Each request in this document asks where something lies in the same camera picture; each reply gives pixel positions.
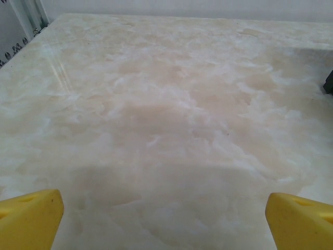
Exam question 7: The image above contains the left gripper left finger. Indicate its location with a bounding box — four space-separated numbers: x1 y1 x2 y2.
0 189 65 250

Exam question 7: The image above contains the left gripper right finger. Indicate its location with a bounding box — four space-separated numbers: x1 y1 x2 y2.
264 192 333 250

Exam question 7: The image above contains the black plastic bin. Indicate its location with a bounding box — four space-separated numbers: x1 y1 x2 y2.
322 69 333 96

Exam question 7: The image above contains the aluminium frame post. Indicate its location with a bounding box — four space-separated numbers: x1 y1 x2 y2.
11 0 52 40

